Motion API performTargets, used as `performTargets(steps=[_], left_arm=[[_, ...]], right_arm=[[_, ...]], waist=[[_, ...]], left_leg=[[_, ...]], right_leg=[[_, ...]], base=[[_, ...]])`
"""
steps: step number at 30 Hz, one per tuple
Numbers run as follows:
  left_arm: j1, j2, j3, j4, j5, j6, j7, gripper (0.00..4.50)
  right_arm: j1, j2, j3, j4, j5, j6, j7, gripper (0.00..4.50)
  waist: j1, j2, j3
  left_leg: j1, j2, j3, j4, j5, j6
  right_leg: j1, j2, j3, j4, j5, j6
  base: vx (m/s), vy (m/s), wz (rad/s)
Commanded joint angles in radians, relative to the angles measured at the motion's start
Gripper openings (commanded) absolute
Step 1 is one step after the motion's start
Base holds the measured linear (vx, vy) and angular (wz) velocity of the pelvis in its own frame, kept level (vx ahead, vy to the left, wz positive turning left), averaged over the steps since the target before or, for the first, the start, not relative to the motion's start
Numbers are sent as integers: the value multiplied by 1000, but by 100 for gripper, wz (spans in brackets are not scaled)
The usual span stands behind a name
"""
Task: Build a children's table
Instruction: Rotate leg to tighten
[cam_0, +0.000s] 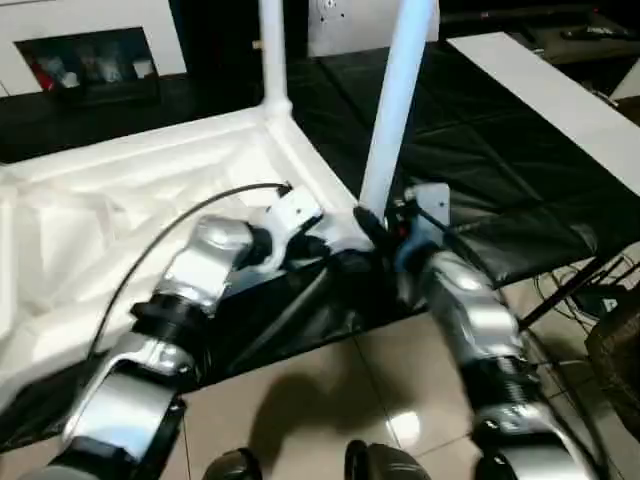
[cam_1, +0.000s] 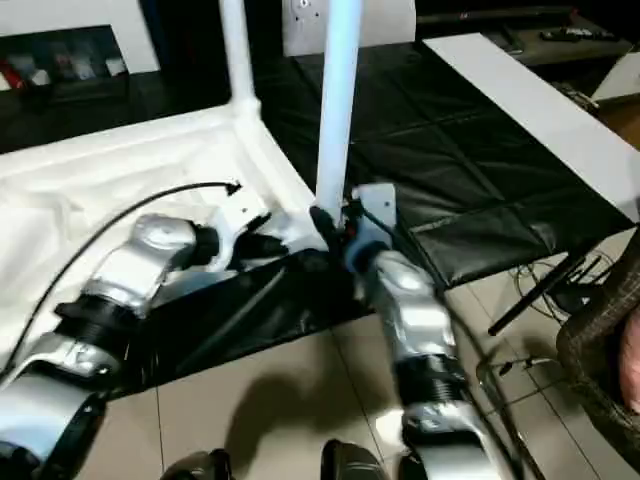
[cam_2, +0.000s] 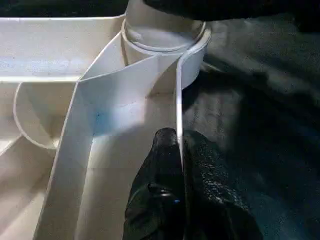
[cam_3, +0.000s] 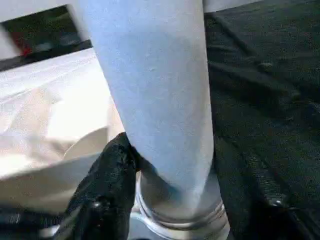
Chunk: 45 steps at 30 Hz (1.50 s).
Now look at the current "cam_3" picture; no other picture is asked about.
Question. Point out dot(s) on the white plastic table leg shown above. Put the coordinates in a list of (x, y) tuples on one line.
[(155, 87)]

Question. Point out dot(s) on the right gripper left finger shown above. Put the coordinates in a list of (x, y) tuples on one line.
[(100, 200)]

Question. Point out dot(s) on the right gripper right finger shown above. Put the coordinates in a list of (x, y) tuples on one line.
[(262, 215)]

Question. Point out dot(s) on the black quilted mat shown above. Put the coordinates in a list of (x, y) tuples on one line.
[(270, 75)]

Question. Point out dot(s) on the pale panel with holes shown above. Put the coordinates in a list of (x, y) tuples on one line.
[(225, 5)]

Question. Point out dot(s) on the white plastic table top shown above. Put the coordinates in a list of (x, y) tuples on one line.
[(37, 112)]

